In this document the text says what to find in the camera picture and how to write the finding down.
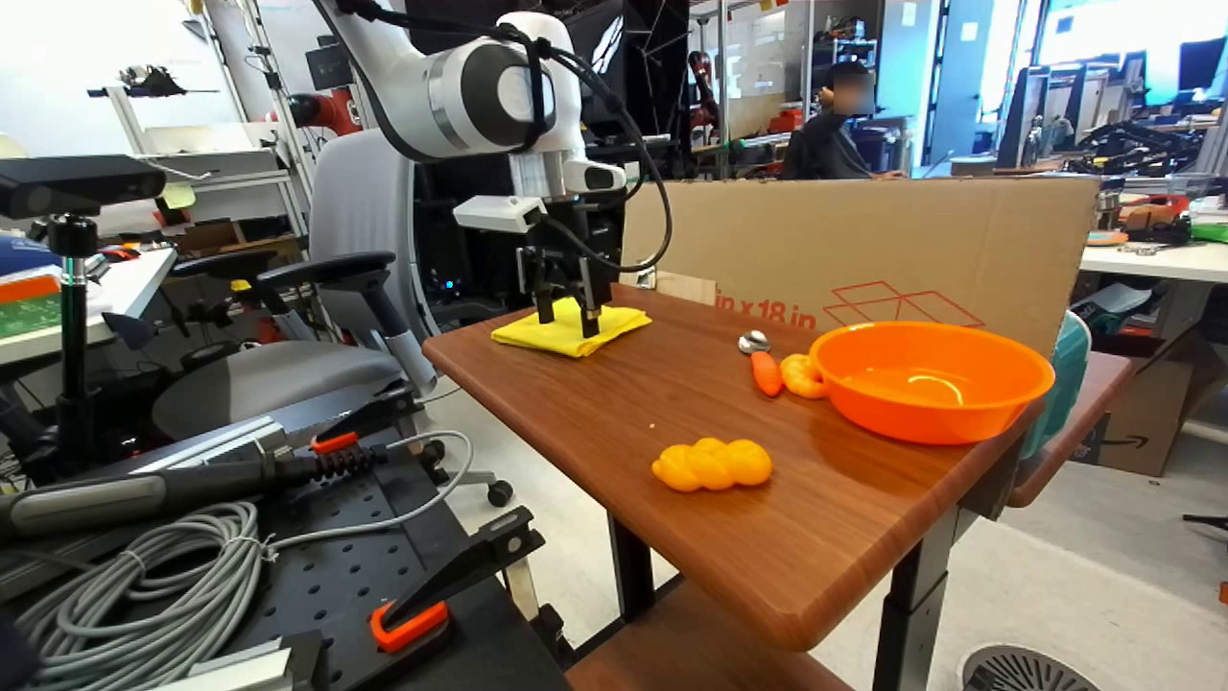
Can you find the large brown cardboard panel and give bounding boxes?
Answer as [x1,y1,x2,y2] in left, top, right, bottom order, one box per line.
[621,173,1105,361]

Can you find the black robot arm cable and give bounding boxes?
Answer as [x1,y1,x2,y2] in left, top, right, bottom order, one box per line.
[511,17,674,279]

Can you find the yellow towel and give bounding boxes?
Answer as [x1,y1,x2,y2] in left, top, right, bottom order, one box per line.
[486,294,656,361]

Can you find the black floor fan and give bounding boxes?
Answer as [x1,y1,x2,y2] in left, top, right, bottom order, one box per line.
[959,642,1105,691]

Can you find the orange plush toy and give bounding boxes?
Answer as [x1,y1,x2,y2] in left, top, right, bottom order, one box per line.
[649,434,780,497]

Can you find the cardboard box under desk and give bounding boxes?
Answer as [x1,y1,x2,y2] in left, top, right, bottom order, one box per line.
[1086,319,1214,480]

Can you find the white wire shelf rack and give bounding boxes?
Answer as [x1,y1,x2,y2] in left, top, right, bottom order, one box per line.
[89,62,317,245]

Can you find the teal rounded object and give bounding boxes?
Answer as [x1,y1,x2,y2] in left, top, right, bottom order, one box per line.
[1020,307,1096,456]

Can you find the coiled grey cable bundle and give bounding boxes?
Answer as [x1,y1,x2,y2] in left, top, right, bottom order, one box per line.
[12,498,267,691]

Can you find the black camera on pole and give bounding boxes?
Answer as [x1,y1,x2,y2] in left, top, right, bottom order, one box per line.
[0,155,170,471]

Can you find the black table frame legs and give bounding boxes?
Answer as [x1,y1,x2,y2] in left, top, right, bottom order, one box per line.
[605,512,1001,691]

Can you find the long black bar clamp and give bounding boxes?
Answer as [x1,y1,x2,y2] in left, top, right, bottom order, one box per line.
[0,425,450,543]

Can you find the grey padded armchair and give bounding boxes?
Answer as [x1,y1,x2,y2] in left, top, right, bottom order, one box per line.
[151,128,446,445]

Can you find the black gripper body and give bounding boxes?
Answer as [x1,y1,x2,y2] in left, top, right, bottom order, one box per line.
[516,201,621,300]

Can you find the white desk top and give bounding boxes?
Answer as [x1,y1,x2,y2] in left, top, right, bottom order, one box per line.
[1077,238,1228,289]

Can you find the black perforated mounting board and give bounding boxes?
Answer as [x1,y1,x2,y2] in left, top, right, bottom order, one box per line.
[0,445,570,691]

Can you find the orange handled metal scoop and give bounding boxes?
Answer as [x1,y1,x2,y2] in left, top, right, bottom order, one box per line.
[731,326,827,402]

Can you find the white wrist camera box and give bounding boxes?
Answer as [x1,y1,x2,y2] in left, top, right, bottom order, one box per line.
[454,191,550,238]

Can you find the seated person in dark shirt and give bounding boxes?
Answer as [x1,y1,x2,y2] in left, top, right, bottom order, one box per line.
[780,56,880,183]

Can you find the orange plastic bowl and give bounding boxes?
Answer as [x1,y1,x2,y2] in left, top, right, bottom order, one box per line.
[807,319,1059,449]

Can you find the brown wooden lower shelf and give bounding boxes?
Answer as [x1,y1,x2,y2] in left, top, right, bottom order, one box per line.
[561,579,849,691]

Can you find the black clamp with orange grip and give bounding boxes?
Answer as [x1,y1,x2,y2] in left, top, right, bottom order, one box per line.
[363,504,550,662]

